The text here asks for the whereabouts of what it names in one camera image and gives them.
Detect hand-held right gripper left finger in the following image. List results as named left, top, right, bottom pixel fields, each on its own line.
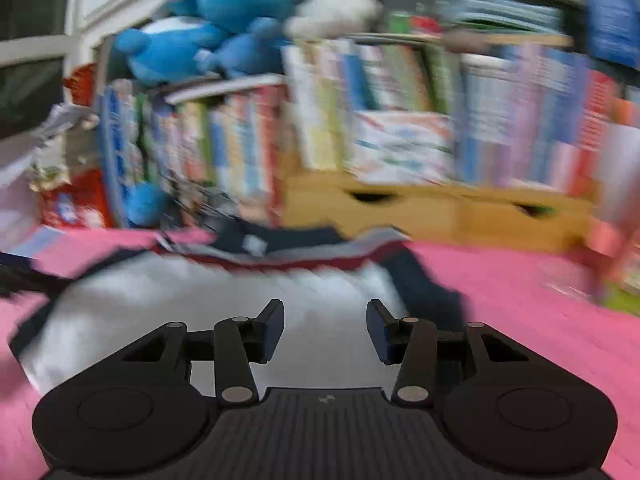
left=122, top=299, right=286, bottom=405

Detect light blue booklet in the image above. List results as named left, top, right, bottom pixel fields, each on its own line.
left=15, top=225, right=61, bottom=261

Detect pink rabbit-print blanket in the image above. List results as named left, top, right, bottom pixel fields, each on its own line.
left=0, top=227, right=640, bottom=480

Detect blue plush ball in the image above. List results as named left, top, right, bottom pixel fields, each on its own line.
left=125, top=182, right=168, bottom=226

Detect navy white striped jacket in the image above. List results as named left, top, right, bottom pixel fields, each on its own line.
left=10, top=225, right=468, bottom=396

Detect stack of thin booklets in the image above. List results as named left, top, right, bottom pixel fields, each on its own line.
left=442, top=0, right=563, bottom=36

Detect row of small books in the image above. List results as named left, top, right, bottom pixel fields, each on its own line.
left=282, top=10, right=640, bottom=196

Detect pink toy house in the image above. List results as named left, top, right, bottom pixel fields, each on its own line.
left=590, top=220, right=640, bottom=311

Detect white printed cardboard box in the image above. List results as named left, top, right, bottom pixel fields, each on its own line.
left=350, top=110, right=456, bottom=183

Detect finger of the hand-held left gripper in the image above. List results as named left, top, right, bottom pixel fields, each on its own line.
left=0, top=252, right=71, bottom=296

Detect stack of paper workbooks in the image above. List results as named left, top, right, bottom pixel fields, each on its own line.
left=0, top=102, right=101, bottom=191

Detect black model bicycle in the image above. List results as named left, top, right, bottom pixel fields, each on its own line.
left=170, top=180, right=241, bottom=231

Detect wooden drawer organizer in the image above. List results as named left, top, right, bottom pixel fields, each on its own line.
left=282, top=172, right=596, bottom=253

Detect blue white cat plush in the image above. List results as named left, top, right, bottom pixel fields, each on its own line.
left=172, top=0, right=296, bottom=36

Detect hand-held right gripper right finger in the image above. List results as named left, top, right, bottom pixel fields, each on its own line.
left=366, top=299, right=530, bottom=405

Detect red plastic basket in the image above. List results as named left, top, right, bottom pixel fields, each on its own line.
left=65, top=62, right=98, bottom=106

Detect red plastic crate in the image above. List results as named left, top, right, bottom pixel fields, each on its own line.
left=40, top=170, right=116, bottom=228

